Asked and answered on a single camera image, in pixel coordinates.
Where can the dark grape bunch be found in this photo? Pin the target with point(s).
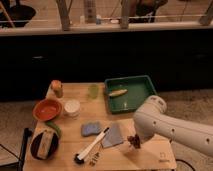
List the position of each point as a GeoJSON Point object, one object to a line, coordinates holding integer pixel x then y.
{"type": "Point", "coordinates": [134, 141]}

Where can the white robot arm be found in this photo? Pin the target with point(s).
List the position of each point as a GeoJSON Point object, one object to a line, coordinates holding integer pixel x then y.
{"type": "Point", "coordinates": [150, 119]}

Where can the green translucent cup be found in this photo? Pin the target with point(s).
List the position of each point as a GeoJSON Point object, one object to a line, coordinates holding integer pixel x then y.
{"type": "Point", "coordinates": [93, 90]}

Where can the white paper cup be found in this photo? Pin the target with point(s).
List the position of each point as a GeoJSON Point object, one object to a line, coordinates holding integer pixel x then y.
{"type": "Point", "coordinates": [72, 108]}

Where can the yellow corn cob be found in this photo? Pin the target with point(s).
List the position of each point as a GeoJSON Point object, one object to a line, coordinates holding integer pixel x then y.
{"type": "Point", "coordinates": [117, 93]}

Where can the green plastic tray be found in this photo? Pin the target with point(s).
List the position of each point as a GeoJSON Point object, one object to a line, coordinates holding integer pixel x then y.
{"type": "Point", "coordinates": [138, 88]}

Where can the blue sponge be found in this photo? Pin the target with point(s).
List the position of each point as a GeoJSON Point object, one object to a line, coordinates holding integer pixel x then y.
{"type": "Point", "coordinates": [90, 128]}

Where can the orange topped bottle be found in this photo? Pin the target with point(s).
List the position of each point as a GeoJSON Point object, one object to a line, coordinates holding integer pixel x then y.
{"type": "Point", "coordinates": [57, 88]}

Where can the blue-grey cloth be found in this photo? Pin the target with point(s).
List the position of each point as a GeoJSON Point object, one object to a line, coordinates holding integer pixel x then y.
{"type": "Point", "coordinates": [113, 137]}

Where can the orange bowl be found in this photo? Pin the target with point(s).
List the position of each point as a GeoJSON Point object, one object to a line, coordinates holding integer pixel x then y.
{"type": "Point", "coordinates": [47, 109]}

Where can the green pepper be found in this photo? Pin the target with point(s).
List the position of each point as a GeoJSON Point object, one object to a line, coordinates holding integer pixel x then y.
{"type": "Point", "coordinates": [54, 127]}

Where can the cream rectangular block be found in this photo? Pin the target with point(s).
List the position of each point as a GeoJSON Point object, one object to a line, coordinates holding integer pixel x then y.
{"type": "Point", "coordinates": [45, 144]}

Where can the black round pan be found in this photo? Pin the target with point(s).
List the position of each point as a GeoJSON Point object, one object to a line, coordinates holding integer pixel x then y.
{"type": "Point", "coordinates": [19, 14]}

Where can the white handled black brush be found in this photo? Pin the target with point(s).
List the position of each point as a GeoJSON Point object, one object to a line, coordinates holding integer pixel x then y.
{"type": "Point", "coordinates": [80, 158]}

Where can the black chair frame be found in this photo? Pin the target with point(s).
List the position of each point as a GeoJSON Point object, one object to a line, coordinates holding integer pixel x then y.
{"type": "Point", "coordinates": [18, 165]}

